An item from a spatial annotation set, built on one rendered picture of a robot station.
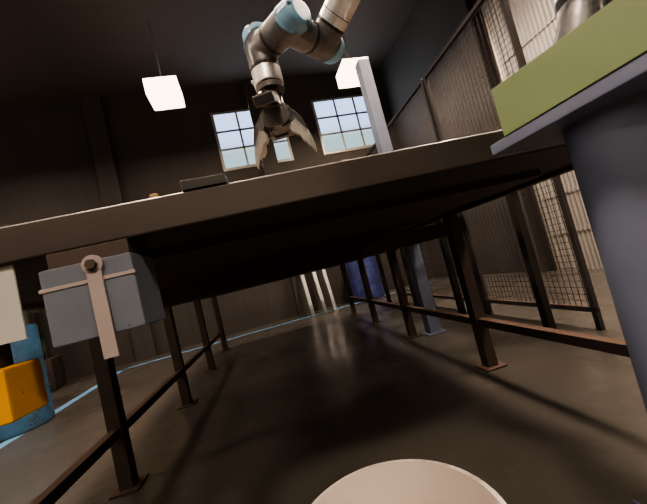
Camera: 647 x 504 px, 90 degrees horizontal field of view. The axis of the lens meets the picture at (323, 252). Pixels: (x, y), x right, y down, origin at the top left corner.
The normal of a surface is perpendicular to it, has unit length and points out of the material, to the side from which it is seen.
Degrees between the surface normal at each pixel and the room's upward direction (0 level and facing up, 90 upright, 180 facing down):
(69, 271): 90
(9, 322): 90
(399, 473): 87
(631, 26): 90
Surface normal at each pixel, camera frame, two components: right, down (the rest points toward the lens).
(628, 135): -0.79, 0.17
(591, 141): -0.96, 0.23
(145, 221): 0.15, -0.09
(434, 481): -0.62, 0.06
